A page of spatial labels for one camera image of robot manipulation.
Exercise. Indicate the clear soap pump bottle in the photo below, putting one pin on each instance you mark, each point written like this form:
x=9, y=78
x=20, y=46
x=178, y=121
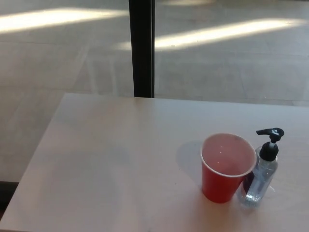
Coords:
x=259, y=174

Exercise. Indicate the red plastic cup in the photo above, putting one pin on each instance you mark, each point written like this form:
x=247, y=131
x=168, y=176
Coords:
x=218, y=181

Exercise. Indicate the black window frame post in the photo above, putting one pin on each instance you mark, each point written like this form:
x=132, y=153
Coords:
x=142, y=48

